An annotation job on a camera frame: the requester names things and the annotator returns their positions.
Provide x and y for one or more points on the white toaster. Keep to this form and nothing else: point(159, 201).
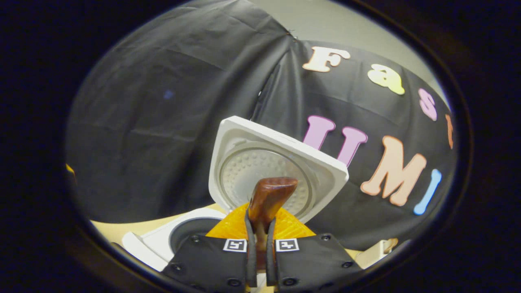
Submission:
point(374, 254)

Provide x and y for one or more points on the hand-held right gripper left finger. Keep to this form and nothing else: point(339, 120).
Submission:
point(203, 260)

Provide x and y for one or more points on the black backdrop cloth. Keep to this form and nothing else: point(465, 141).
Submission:
point(163, 122)

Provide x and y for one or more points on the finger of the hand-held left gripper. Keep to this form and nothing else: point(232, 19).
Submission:
point(70, 169)

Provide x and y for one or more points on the white rice cooker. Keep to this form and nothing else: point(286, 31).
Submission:
point(321, 175)

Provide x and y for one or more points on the brown toast slice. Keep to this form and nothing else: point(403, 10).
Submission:
point(390, 244)

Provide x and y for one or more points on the brown wooden spoon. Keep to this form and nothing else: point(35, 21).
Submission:
point(270, 195)

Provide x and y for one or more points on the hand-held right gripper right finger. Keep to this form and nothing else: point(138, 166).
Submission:
point(313, 260)

